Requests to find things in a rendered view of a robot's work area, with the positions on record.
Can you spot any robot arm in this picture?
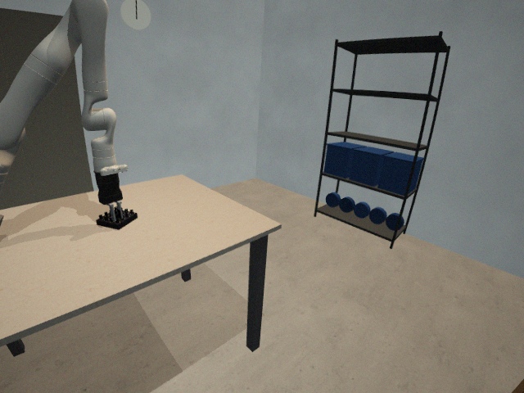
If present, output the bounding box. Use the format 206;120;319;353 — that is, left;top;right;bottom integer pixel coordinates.
0;0;116;193

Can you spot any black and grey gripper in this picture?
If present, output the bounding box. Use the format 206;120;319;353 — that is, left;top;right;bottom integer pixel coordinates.
93;155;128;221

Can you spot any black knob box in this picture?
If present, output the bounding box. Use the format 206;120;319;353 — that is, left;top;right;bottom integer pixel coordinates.
96;206;138;230

